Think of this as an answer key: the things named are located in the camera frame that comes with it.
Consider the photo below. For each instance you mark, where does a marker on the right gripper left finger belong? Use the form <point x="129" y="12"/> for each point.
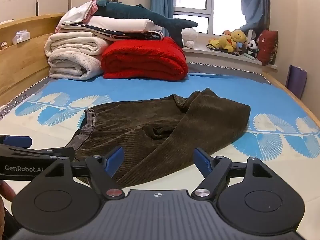
<point x="101" y="169"/>

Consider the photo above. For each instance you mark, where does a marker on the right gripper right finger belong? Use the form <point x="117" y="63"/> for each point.
<point x="214" y="171"/>

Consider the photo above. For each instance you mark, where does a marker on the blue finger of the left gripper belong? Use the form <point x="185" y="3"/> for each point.
<point x="16" y="141"/>

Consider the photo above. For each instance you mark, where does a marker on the dark brown corduroy pants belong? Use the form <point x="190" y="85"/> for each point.
<point x="159" y="136"/>

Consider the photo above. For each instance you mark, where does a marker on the person's left hand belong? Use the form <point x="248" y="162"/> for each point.
<point x="8" y="193"/>

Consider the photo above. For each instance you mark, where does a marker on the blue white patterned bed sheet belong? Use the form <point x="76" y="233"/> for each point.
<point x="273" y="184"/>

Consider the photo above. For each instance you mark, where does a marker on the cream folded quilt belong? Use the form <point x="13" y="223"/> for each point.
<point x="74" y="55"/>

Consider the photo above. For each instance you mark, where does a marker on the white tissue box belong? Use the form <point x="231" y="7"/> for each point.
<point x="21" y="36"/>

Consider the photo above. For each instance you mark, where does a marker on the purple bag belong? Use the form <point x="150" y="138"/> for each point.
<point x="296" y="80"/>

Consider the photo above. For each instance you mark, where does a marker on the red folded blanket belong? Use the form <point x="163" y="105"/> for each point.
<point x="151" y="59"/>

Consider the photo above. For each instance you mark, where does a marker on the yellow plush toy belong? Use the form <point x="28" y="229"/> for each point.
<point x="229" y="42"/>

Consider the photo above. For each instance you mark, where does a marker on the panda plush toy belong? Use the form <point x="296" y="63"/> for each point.
<point x="252" y="48"/>

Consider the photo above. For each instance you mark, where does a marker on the white folded bedding stack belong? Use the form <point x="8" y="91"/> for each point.
<point x="82" y="19"/>

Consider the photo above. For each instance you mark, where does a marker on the white round plush toy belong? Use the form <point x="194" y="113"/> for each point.
<point x="189" y="37"/>

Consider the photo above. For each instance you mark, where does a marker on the blue shark plush toy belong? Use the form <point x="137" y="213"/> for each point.
<point x="174" y="26"/>

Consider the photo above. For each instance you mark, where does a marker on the blue curtain right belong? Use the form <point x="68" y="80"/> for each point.
<point x="257" y="15"/>

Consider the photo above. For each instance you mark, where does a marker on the window with white frame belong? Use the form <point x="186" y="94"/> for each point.
<point x="212" y="16"/>

